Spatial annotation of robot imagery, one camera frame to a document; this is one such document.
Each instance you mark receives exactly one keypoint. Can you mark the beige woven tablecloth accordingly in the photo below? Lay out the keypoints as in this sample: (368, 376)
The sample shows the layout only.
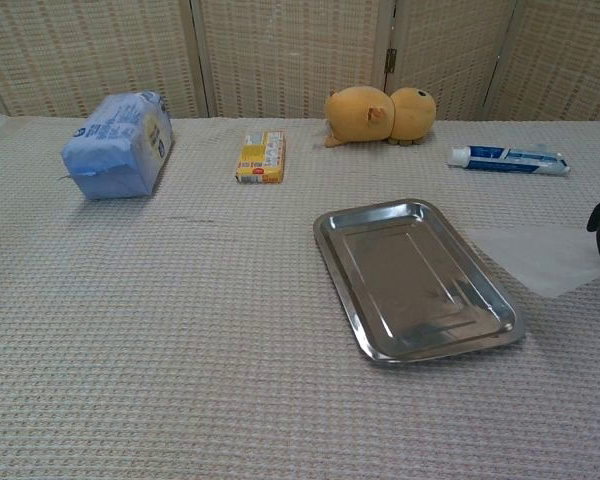
(180, 325)

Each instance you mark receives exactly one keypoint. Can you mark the blue wet wipes pack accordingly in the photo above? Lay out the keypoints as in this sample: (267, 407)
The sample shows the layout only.
(115, 150)

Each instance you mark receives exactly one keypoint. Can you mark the yellow plush duck toy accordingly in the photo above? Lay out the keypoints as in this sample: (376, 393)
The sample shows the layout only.
(370, 115)

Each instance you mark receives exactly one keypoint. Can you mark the yellow small carton box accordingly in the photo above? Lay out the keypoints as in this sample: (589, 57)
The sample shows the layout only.
(261, 157)

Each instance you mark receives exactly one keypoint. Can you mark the brass screen hinge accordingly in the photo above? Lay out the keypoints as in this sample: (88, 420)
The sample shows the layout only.
(390, 60)

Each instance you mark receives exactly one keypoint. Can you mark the white blue toothpaste tube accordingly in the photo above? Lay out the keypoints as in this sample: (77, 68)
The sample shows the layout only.
(505, 159)

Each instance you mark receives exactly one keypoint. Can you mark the beige woven folding screen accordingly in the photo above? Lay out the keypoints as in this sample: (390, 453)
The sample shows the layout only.
(280, 55)

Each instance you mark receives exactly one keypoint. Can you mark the metal rectangular tray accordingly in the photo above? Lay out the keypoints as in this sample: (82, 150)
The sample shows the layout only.
(415, 280)

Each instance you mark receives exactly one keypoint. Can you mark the white paper sheet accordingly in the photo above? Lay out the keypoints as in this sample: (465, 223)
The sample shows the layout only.
(540, 255)

